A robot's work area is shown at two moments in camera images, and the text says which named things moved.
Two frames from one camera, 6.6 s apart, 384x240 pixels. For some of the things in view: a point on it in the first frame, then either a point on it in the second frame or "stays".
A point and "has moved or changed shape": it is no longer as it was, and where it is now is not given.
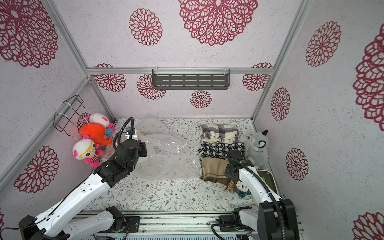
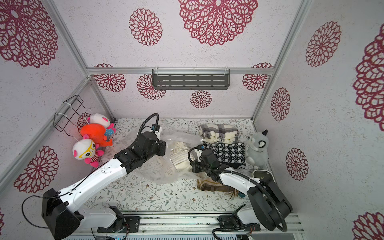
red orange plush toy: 97,132 stays
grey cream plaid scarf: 218,133 stays
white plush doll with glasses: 87,149 stays
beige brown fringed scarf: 213,170 has moved or changed shape
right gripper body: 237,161 -> 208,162
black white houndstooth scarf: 213,149 stays
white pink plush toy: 102,119 stays
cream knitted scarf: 143,162 has moved or changed shape
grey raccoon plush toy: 257,149 stays
